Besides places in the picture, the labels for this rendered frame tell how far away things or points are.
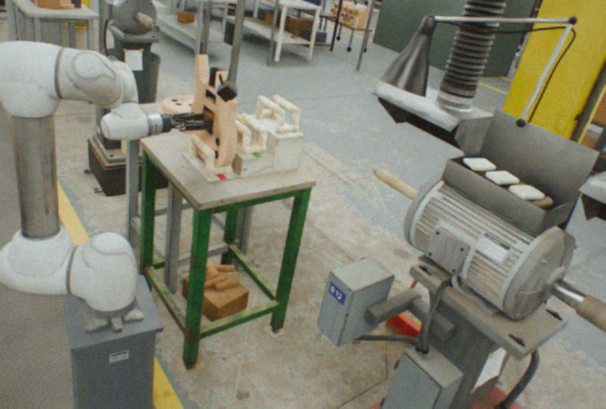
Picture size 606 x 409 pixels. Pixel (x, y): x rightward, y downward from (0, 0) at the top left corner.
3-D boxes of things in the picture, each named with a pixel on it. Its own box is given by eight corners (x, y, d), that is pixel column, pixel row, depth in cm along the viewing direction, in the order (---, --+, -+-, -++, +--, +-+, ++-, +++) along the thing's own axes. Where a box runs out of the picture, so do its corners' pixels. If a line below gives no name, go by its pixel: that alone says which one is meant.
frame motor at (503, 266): (557, 309, 129) (599, 230, 117) (504, 346, 113) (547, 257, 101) (439, 230, 156) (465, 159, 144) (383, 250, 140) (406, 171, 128)
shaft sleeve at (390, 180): (418, 206, 144) (425, 200, 145) (417, 200, 142) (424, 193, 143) (376, 179, 156) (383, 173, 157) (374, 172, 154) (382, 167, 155)
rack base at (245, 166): (272, 173, 214) (276, 154, 210) (240, 179, 204) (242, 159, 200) (241, 148, 232) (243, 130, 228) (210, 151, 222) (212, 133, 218)
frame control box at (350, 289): (420, 369, 136) (449, 300, 124) (367, 401, 123) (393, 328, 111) (362, 314, 152) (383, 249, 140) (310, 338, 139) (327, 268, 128)
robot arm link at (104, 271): (132, 313, 149) (133, 257, 140) (70, 311, 146) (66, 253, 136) (140, 279, 164) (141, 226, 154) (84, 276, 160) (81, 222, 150)
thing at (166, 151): (290, 308, 249) (317, 180, 215) (187, 347, 215) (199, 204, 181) (231, 242, 290) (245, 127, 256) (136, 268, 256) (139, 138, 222)
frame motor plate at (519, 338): (565, 328, 127) (571, 317, 125) (519, 363, 112) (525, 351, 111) (457, 253, 151) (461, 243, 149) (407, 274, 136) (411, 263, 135)
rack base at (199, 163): (240, 178, 204) (241, 175, 204) (208, 184, 195) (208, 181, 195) (211, 151, 223) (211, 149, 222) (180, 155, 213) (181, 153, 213)
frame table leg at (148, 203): (152, 295, 263) (157, 148, 223) (142, 298, 260) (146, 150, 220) (149, 290, 267) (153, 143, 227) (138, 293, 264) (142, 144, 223)
